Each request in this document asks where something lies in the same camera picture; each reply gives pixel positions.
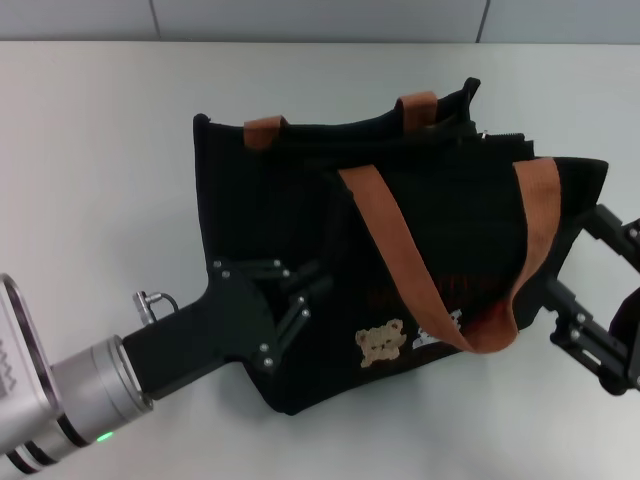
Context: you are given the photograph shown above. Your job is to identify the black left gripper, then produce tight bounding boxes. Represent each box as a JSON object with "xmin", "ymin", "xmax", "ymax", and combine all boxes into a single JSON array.
[{"xmin": 122, "ymin": 258, "xmax": 335, "ymax": 401}]

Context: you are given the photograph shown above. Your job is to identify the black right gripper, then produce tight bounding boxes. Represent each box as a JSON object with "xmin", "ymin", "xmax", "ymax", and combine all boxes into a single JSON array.
[{"xmin": 544, "ymin": 203, "xmax": 640, "ymax": 396}]

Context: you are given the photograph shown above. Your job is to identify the black food bag orange straps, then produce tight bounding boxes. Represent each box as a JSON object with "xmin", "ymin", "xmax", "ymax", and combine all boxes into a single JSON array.
[{"xmin": 192, "ymin": 77, "xmax": 609, "ymax": 416}]

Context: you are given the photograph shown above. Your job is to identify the left gripper cable with plug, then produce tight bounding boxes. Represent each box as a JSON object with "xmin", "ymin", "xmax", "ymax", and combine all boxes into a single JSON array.
[{"xmin": 132, "ymin": 291, "xmax": 179, "ymax": 326}]

